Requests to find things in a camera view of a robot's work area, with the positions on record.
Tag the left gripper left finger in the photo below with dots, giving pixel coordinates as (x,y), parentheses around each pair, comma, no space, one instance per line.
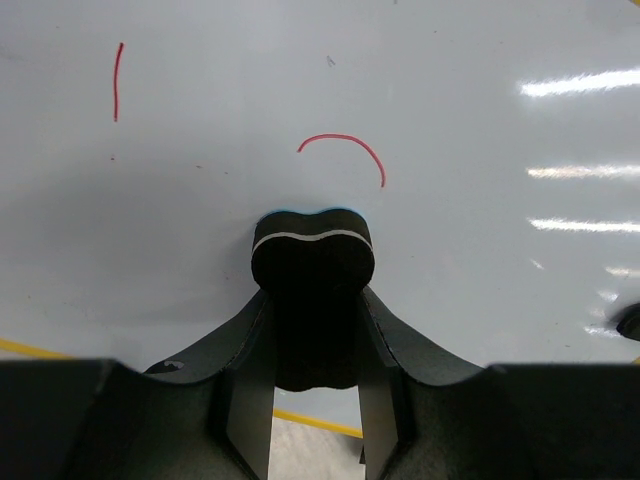
(203,413)

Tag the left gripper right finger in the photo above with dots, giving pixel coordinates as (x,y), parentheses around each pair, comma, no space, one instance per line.
(429,414)

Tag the black whiteboard eraser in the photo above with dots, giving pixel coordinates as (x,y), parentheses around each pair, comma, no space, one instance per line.
(313,267)

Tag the white whiteboard yellow frame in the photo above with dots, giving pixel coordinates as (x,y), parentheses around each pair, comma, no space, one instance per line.
(491,146)

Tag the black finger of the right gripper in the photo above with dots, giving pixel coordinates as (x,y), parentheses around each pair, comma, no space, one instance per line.
(628,323)

